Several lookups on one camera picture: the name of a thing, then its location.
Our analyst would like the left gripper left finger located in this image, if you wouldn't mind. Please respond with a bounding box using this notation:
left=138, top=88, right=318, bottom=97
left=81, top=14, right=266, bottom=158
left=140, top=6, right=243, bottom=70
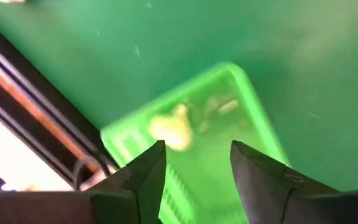
left=88, top=139, right=167, bottom=224

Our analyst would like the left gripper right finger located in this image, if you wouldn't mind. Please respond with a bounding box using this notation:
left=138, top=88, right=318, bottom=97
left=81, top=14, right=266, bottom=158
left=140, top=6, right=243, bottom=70
left=230, top=139, right=340, bottom=224

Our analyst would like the green plastic basket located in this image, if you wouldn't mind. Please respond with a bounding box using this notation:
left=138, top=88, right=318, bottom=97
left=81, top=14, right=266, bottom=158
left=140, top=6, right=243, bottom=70
left=99, top=61, right=291, bottom=224

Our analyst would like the large white garlic bulb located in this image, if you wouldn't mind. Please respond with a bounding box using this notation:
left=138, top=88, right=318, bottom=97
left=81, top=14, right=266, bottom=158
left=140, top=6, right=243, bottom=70
left=147, top=103, right=195, bottom=152

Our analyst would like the green table mat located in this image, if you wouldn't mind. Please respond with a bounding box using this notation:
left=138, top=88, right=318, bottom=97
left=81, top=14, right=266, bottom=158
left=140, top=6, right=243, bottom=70
left=0, top=0, right=358, bottom=194

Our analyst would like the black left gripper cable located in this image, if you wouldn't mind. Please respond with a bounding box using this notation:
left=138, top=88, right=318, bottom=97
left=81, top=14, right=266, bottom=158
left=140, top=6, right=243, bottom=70
left=72, top=154, right=113, bottom=191

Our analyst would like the black aluminium table frame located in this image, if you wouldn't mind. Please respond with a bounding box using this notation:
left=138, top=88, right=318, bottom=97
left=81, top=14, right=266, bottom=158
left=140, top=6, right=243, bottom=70
left=0, top=15, right=119, bottom=190

